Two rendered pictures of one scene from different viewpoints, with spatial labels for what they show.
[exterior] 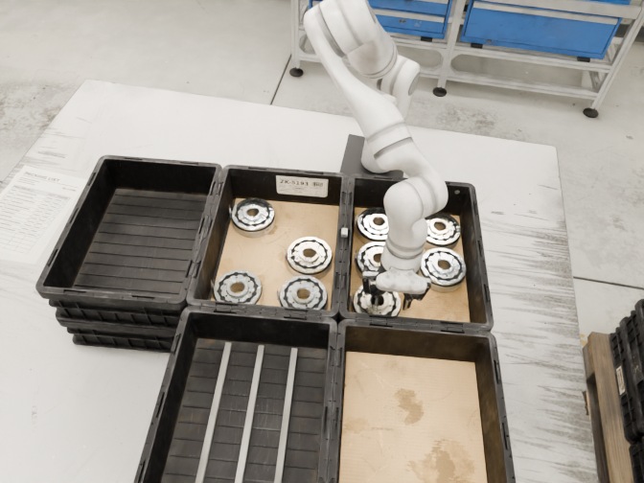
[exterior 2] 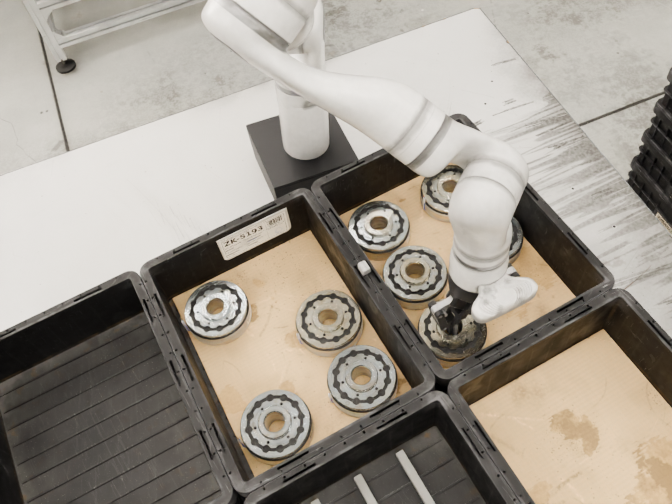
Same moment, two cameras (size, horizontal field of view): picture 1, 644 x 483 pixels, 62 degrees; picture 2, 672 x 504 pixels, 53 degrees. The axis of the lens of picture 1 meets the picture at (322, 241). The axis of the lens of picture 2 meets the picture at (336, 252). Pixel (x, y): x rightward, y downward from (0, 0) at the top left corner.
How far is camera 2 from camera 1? 0.33 m
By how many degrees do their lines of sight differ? 14
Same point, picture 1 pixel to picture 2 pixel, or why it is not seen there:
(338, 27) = (274, 12)
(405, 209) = (499, 214)
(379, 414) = (553, 464)
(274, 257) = (282, 347)
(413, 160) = (466, 143)
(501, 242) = not seen: hidden behind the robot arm
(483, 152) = (407, 58)
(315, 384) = (455, 479)
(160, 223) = (97, 397)
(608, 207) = (524, 41)
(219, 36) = not seen: outside the picture
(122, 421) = not seen: outside the picture
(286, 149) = (169, 187)
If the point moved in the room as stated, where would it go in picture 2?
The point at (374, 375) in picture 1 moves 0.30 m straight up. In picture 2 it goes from (511, 420) to (545, 327)
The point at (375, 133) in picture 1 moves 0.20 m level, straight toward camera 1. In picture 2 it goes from (402, 136) to (506, 284)
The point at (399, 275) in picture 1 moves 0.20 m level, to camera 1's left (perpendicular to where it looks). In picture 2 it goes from (497, 291) to (362, 372)
